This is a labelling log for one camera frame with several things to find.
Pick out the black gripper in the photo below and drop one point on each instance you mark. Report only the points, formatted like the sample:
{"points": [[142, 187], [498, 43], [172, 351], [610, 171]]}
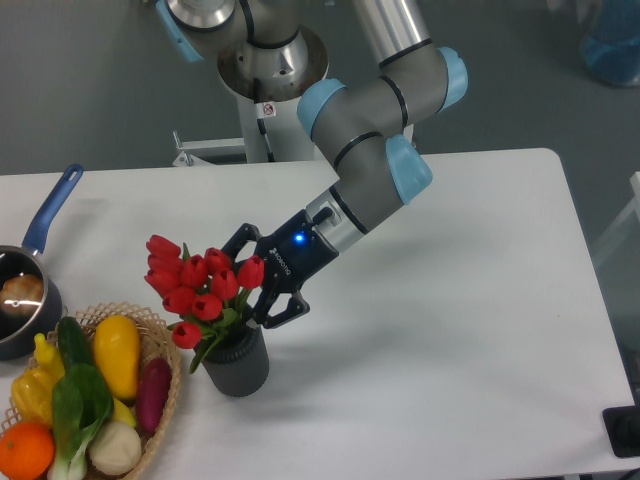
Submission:
{"points": [[292, 253]]}

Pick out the red tulip bouquet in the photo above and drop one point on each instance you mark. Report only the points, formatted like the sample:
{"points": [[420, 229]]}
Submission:
{"points": [[206, 291]]}

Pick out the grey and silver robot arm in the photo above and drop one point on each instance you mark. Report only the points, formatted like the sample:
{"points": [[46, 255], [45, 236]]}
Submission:
{"points": [[361, 132]]}

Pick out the dark grey ribbed vase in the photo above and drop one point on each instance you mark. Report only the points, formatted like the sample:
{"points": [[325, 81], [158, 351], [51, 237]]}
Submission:
{"points": [[239, 366]]}

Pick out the woven wicker basket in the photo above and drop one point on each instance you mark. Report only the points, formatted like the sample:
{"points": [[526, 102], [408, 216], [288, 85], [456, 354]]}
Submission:
{"points": [[156, 342]]}

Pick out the purple eggplant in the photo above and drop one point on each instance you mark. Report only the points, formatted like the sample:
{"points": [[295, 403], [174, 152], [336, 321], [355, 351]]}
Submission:
{"points": [[152, 394]]}

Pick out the yellow squash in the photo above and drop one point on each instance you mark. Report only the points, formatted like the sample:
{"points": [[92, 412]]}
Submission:
{"points": [[117, 350]]}

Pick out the yellow banana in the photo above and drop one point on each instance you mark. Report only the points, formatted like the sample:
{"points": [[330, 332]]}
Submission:
{"points": [[122, 413]]}

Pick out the green cucumber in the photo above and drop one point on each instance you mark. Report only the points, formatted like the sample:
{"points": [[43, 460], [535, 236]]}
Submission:
{"points": [[72, 343]]}

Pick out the green bok choy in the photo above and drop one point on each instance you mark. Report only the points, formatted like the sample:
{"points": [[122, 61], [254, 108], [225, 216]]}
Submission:
{"points": [[81, 403]]}

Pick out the beige garlic bulb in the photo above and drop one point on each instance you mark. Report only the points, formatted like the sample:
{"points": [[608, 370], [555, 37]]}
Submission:
{"points": [[116, 449]]}

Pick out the bread roll in pan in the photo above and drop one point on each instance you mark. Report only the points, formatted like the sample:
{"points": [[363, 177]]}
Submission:
{"points": [[21, 296]]}

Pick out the yellow bell pepper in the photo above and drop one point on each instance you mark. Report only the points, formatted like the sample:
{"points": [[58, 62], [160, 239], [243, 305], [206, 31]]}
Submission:
{"points": [[32, 396]]}

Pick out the orange fruit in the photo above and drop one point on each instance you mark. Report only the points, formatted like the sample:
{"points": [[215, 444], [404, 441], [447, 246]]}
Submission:
{"points": [[27, 450]]}

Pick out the black device at table edge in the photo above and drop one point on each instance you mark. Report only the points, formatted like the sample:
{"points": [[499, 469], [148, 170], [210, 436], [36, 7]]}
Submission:
{"points": [[622, 426]]}

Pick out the blue translucent container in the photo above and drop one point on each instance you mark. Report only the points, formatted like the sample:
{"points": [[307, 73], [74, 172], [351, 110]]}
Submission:
{"points": [[610, 47]]}

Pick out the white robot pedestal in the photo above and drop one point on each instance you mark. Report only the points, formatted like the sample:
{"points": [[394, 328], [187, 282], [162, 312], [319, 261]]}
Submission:
{"points": [[267, 85]]}

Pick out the blue handled saucepan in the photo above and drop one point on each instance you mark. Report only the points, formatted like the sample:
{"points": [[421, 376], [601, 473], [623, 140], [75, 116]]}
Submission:
{"points": [[17, 333]]}

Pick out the white furniture frame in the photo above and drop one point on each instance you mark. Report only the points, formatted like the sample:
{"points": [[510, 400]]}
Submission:
{"points": [[619, 229]]}

